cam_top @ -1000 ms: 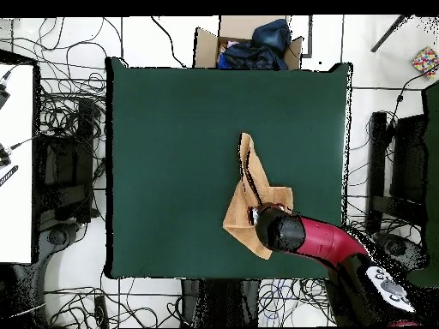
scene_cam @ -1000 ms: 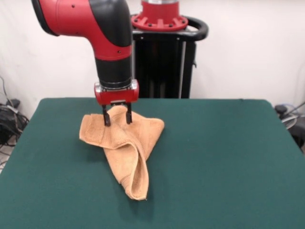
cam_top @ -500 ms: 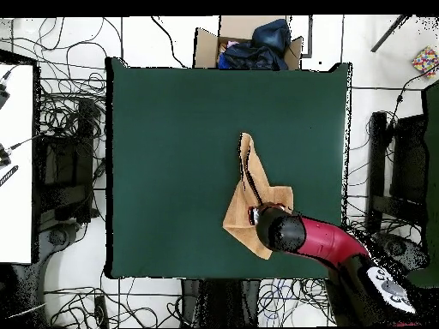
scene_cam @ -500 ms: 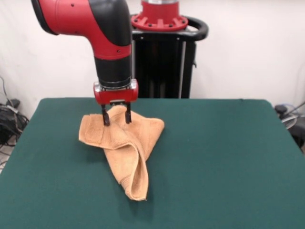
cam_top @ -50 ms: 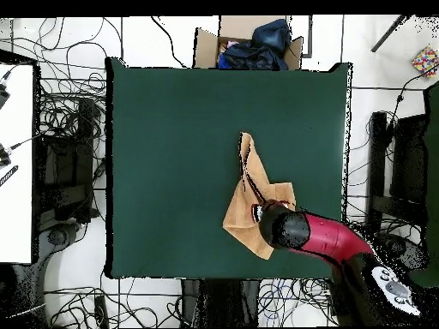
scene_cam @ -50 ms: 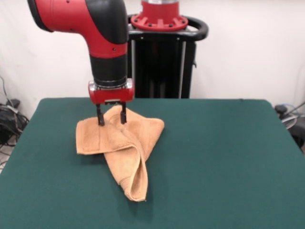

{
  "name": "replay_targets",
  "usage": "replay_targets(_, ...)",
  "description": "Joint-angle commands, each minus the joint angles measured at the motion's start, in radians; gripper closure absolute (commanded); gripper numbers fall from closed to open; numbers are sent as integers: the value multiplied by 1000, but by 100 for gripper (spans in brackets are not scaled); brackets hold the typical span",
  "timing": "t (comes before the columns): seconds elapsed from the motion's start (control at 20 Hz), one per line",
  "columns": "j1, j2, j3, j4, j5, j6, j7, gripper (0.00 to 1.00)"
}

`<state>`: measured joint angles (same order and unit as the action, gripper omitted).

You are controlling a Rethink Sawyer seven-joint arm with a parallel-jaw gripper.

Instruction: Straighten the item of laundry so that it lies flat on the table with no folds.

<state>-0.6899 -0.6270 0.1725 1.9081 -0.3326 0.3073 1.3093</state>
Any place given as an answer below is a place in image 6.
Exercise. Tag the tan terry towel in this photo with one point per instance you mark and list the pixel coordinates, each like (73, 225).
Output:
(124, 148)

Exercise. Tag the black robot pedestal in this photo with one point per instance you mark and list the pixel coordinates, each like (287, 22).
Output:
(164, 59)

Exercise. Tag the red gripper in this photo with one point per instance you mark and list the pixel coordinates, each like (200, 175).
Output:
(112, 95)

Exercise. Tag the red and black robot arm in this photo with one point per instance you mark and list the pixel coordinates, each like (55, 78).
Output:
(95, 23)

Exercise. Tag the dark green table cloth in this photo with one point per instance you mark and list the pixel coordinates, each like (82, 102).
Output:
(214, 155)

